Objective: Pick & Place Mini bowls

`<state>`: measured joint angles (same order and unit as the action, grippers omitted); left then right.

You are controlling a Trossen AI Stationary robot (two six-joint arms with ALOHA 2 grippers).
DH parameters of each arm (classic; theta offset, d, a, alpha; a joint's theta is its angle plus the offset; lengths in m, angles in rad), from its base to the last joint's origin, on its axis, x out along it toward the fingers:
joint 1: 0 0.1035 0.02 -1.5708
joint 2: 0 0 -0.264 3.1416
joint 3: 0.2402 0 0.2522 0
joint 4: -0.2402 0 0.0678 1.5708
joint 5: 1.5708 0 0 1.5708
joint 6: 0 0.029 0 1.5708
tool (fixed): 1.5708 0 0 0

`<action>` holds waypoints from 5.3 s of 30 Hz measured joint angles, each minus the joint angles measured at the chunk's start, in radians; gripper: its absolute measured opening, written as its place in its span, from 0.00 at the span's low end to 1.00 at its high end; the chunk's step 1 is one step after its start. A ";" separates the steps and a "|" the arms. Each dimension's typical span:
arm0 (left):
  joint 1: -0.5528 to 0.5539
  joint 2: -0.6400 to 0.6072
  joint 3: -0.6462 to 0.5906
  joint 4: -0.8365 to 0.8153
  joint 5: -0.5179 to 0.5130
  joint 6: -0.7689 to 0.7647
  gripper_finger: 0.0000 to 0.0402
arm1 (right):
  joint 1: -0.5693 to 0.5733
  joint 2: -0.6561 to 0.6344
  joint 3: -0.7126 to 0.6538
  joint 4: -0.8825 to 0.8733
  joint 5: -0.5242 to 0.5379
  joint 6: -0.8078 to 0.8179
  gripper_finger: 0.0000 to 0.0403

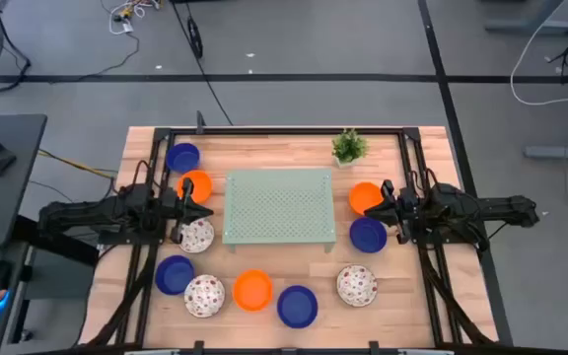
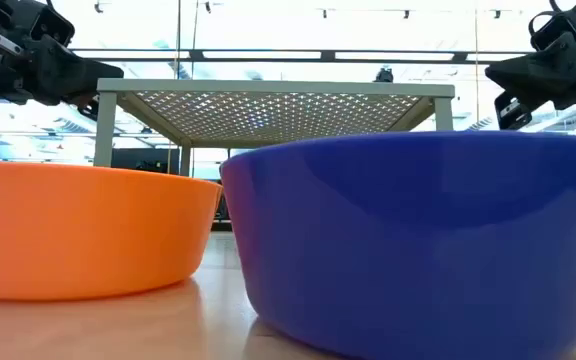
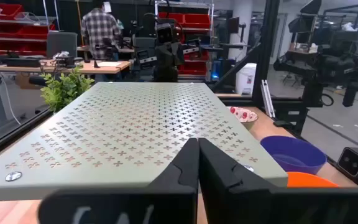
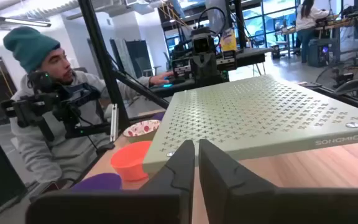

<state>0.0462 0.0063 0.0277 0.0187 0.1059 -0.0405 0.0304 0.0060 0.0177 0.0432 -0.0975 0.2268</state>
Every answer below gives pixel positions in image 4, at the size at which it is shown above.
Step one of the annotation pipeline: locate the blue plastic bowl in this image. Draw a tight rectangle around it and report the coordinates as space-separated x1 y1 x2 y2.
150 111 167 122
70 172 123 191

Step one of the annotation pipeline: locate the black computer tower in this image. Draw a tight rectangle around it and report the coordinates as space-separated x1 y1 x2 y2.
308 37 338 68

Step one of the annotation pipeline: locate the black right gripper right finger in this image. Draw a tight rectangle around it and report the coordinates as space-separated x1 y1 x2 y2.
199 139 358 224

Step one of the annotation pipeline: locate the black partition panel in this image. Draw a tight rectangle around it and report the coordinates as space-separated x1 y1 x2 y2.
109 39 154 78

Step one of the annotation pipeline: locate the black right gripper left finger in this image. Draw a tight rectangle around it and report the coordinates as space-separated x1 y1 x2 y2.
25 139 196 224

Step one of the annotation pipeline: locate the dark grey desk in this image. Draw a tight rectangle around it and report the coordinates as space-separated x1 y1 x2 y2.
149 46 275 98

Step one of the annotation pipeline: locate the yellow wipes canister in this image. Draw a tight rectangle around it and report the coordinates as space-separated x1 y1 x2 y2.
221 27 238 52

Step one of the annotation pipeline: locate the floral print bowl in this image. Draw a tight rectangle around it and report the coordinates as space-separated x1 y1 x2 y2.
122 119 162 144

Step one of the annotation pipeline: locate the black floor fan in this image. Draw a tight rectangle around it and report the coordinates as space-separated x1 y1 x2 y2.
315 58 358 94

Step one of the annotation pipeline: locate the black computer mouse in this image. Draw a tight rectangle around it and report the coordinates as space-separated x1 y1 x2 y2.
162 79 186 90

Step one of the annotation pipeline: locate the grey office chair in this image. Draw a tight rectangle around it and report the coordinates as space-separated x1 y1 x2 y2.
334 78 358 102

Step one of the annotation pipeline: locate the ceiling tube light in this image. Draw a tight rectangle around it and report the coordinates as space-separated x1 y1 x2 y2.
0 12 52 28

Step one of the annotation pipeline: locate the cluttered workbench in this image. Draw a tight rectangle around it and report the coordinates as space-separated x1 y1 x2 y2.
275 9 358 44

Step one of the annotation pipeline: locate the black aluminium frame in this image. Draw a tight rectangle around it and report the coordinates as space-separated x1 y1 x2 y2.
77 0 358 131

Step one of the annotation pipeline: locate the orange plastic bowl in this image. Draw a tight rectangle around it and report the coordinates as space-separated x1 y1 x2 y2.
110 140 153 182

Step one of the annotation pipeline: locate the person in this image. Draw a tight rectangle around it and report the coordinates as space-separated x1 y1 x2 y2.
2 26 175 187
293 0 331 63

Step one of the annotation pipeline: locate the person's hand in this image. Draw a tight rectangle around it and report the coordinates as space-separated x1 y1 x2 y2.
149 70 175 86

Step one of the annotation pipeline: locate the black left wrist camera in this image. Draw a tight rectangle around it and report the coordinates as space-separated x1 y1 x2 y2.
190 29 216 55

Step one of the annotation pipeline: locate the green knit beanie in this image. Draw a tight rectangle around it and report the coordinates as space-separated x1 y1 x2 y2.
2 26 61 74

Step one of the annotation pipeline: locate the green perforated metal shelf riser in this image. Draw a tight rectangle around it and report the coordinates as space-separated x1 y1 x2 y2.
142 73 358 175

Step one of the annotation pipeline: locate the silver metal bracket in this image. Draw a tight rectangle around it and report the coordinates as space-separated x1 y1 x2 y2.
109 103 119 143

